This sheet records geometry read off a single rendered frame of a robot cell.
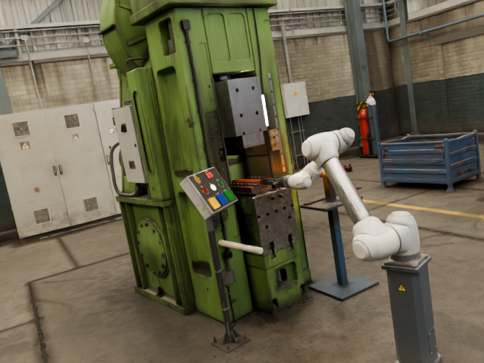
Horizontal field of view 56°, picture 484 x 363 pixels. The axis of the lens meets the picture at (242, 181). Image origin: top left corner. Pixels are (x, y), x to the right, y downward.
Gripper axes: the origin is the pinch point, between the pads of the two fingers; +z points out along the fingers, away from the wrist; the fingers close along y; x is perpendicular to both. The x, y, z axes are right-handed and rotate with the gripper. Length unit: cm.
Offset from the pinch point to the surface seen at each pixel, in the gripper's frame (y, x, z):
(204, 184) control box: -62, 12, -12
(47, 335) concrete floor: -142, -99, 141
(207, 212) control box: -69, -3, -21
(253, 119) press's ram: 0.1, 46.5, 4.6
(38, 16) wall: 53, 278, 598
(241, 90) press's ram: -6, 68, 4
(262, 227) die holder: -12.5, -31.3, -0.7
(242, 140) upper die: -12.6, 33.3, 5.2
